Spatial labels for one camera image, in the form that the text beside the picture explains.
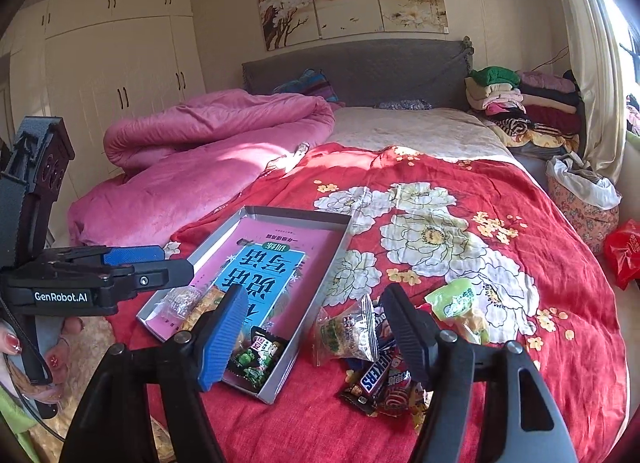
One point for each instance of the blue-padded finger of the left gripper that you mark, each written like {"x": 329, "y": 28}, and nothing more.
{"x": 130, "y": 253}

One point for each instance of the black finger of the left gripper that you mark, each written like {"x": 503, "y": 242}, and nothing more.
{"x": 155, "y": 275}

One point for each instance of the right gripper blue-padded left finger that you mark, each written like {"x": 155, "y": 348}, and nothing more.
{"x": 112, "y": 422}

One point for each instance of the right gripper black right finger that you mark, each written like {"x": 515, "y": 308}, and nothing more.
{"x": 522, "y": 422}

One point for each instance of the red cartoon snack packet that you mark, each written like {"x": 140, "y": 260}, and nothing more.
{"x": 394, "y": 400}

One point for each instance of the light green milk candy bag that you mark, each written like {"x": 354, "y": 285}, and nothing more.
{"x": 455, "y": 304}

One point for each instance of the snickers bar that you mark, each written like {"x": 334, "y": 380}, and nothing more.
{"x": 362, "y": 394}

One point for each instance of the black green pea packet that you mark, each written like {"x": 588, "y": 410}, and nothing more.
{"x": 255, "y": 362}

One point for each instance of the clear round cake packet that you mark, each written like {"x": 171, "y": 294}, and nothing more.
{"x": 348, "y": 335}

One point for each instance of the clear nut bar packet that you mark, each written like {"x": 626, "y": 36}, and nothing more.
{"x": 178, "y": 303}

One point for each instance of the orange cracker packet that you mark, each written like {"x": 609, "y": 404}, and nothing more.
{"x": 208, "y": 303}

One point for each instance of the yellow cone snack packet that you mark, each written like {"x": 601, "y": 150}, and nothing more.
{"x": 419, "y": 402}

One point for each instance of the blue oreo packet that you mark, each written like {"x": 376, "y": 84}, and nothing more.
{"x": 383, "y": 332}

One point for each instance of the grey tray with pink book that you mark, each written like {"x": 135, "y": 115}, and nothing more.
{"x": 285, "y": 259}

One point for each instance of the pink duvet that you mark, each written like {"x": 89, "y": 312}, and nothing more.
{"x": 181, "y": 164}

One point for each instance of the cream wardrobe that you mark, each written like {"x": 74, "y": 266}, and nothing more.
{"x": 93, "y": 62}

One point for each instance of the red plastic bag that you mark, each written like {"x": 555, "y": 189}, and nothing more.
{"x": 622, "y": 253}

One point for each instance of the striped pillow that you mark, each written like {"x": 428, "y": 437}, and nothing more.
{"x": 310, "y": 83}

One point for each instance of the white plastic bag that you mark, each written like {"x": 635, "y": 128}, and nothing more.
{"x": 577, "y": 176}

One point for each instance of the beige bed sheet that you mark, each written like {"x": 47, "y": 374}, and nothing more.
{"x": 444, "y": 133}

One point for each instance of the stack of folded clothes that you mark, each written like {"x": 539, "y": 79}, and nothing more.
{"x": 534, "y": 114}

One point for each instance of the grey headboard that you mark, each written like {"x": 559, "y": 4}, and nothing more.
{"x": 369, "y": 72}

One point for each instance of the cream curtain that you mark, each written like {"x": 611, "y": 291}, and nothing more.
{"x": 596, "y": 66}

